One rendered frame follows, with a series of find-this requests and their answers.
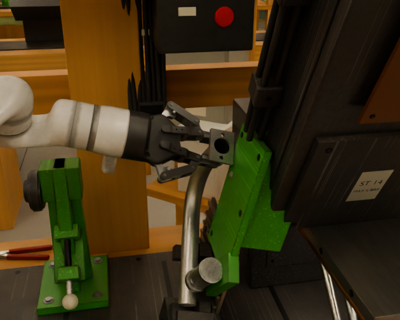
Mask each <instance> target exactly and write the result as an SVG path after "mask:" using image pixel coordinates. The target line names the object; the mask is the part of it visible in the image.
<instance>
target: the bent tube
mask: <svg viewBox="0 0 400 320"><path fill-rule="evenodd" d="M220 134H222V135H223V137H222V136H221V135H220ZM203 154H206V155H208V161H209V162H212V163H220V164H226V165H230V166H232V165H233V164H234V132H230V131H224V130H218V129H214V128H211V129H210V137H209V147H208V148H207V149H206V150H205V151H204V152H203ZM220 158H222V160H221V159H220ZM211 170H212V168H207V167H204V166H197V169H196V171H194V172H193V174H191V176H190V178H189V182H188V185H187V190H186V194H185V201H184V206H183V222H182V247H181V260H180V284H179V297H178V305H180V306H184V307H194V306H196V305H197V293H194V292H191V291H190V290H189V289H188V288H187V287H186V284H185V276H186V274H187V273H188V271H190V270H191V269H193V268H197V267H198V256H199V219H200V209H201V200H202V196H203V191H204V186H205V184H206V181H207V178H208V176H209V174H210V171H211Z"/></svg>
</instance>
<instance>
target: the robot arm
mask: <svg viewBox="0 0 400 320"><path fill-rule="evenodd" d="M33 106H34V95H33V92H32V89H31V87H30V86H29V84H28V83H27V82H25V81H24V80H23V79H20V78H19V77H15V76H0V147H4V148H9V149H25V148H35V147H51V146H63V147H69V148H73V149H81V150H86V149H87V151H90V152H94V153H97V154H101V155H103V161H102V169H101V170H102V171H103V172H104V173H107V174H112V175H113V174H114V171H115V168H116V161H117V158H122V159H129V160H133V161H141V162H146V163H149V164H150V165H151V166H153V167H155V168H156V171H157V175H158V178H157V182H158V183H166V182H170V181H172V180H176V179H179V178H183V177H187V176H191V174H193V172H194V171H196V169H197V166H204V167H207V168H213V169H214V168H218V167H219V166H221V165H223V164H220V163H212V162H209V161H208V155H206V154H202V155H200V154H197V153H195V152H191V151H189V150H188V149H186V148H184V147H181V145H180V142H183V141H197V140H199V143H206V144H209V137H210V133H209V131H203V130H202V129H201V127H200V125H199V123H200V120H199V119H198V118H197V117H196V116H194V115H192V114H191V113H190V112H188V111H186V110H185V109H183V108H182V107H181V106H179V105H177V104H176V103H175V102H172V101H169V102H168V104H167V105H166V107H165V109H164V111H163V113H162V114H157V115H150V114H148V113H144V112H138V111H134V110H128V109H122V108H119V107H113V106H106V105H94V104H91V103H85V102H79V101H75V100H68V99H59V100H57V101H56V102H55V103H54V105H53V106H52V108H51V111H50V113H48V114H40V115H32V113H33ZM169 119H175V120H176V121H178V122H179V123H181V124H182V125H184V126H176V125H175V124H173V123H172V122H171V121H170V120H169ZM171 160H172V161H175V162H178V163H185V164H188V165H186V166H181V167H179V168H174V169H171V168H170V167H169V166H163V164H164V163H167V162H168V161H171Z"/></svg>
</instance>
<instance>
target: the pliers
mask: <svg viewBox="0 0 400 320"><path fill-rule="evenodd" d="M52 248H53V246H52V245H51V244H47V245H42V246H31V247H25V248H15V249H10V250H6V251H0V258H1V259H3V258H4V259H7V260H49V258H50V256H49V255H42V254H21V253H31V252H37V251H47V250H52Z"/></svg>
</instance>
